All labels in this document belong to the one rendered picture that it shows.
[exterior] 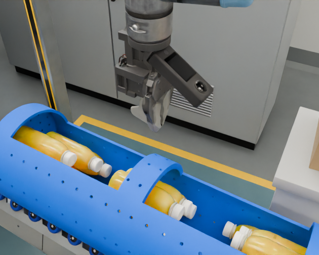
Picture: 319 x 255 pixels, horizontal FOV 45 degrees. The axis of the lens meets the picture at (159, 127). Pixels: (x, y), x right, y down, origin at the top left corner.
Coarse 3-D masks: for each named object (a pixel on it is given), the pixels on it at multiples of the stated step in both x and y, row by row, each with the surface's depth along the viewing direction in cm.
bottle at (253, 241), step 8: (248, 240) 82; (256, 240) 82; (264, 240) 82; (240, 248) 83; (248, 248) 81; (256, 248) 80; (264, 248) 80; (272, 248) 80; (280, 248) 80; (288, 248) 81
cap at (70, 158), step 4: (68, 152) 102; (64, 156) 102; (68, 156) 101; (72, 156) 102; (76, 156) 104; (64, 160) 101; (68, 160) 101; (72, 160) 103; (68, 164) 102; (72, 164) 103
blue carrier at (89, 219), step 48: (0, 144) 99; (96, 144) 117; (0, 192) 105; (48, 192) 92; (96, 192) 87; (144, 192) 85; (192, 192) 105; (96, 240) 89; (144, 240) 82; (192, 240) 78
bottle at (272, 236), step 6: (252, 234) 89; (258, 234) 88; (264, 234) 88; (270, 234) 88; (276, 234) 89; (276, 240) 86; (282, 240) 87; (288, 240) 87; (288, 246) 85; (294, 246) 85; (300, 246) 86; (300, 252) 84
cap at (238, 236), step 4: (236, 232) 84; (240, 232) 85; (236, 236) 84; (240, 236) 84; (232, 240) 83; (236, 240) 83; (240, 240) 83; (232, 244) 84; (236, 244) 83; (236, 248) 84
